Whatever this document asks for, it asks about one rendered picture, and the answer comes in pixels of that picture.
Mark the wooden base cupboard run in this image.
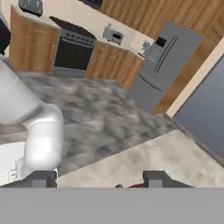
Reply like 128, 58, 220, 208
8, 4, 63, 74
84, 39, 145, 91

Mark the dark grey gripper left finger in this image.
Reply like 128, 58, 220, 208
1, 170, 58, 189

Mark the black and steel oven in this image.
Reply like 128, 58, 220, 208
48, 15, 98, 80

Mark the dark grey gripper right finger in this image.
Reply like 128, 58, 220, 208
142, 170, 194, 189

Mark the grey steel fridge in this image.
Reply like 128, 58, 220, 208
127, 19, 205, 114

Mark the pale green toaster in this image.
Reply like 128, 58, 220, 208
101, 24, 125, 46

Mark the black round object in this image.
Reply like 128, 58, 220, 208
0, 17, 12, 57

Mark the white stand mixer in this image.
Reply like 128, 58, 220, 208
0, 57, 66, 187

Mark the small red object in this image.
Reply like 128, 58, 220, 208
127, 182, 145, 189

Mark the wooden tall cupboard wall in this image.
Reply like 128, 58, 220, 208
98, 0, 224, 116

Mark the small blue grey appliance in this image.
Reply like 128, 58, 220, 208
141, 39, 153, 58

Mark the grey microwave oven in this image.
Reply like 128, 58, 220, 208
17, 0, 44, 18

